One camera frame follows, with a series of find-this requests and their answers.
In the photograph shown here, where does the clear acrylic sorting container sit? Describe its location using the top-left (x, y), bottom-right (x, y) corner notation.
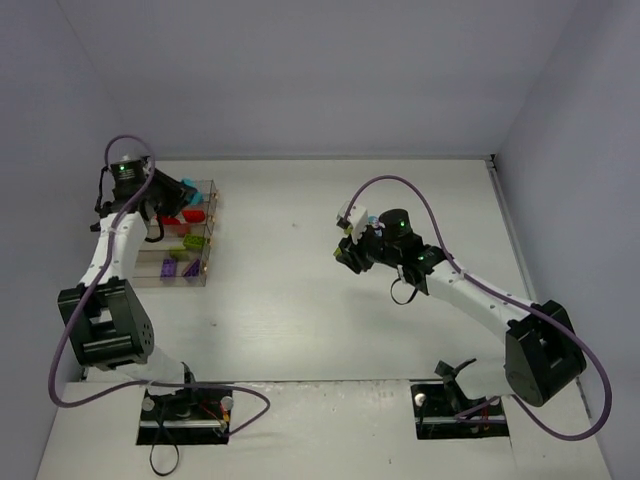
top-left (132, 180), bottom-right (219, 288)

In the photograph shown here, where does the purple half-round brick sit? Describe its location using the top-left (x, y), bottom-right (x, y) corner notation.
top-left (182, 259), bottom-right (201, 278)

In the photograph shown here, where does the green curved brick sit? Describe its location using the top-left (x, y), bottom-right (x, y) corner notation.
top-left (168, 246), bottom-right (190, 261)

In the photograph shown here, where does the green 2x4 brick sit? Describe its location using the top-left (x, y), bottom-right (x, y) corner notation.
top-left (182, 234), bottom-right (207, 250)

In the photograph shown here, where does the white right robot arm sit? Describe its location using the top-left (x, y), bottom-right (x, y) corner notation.
top-left (335, 206), bottom-right (586, 407)

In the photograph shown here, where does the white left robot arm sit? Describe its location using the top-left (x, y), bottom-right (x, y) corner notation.
top-left (57, 156), bottom-right (197, 396)

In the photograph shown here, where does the purple sloped 2x4 brick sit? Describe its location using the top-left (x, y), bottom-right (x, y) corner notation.
top-left (160, 257), bottom-right (178, 280)

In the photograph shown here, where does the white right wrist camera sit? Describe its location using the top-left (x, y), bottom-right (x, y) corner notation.
top-left (336, 201), bottom-right (369, 244)

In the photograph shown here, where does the teal long brick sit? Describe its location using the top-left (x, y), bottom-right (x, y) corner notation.
top-left (181, 178), bottom-right (204, 206)

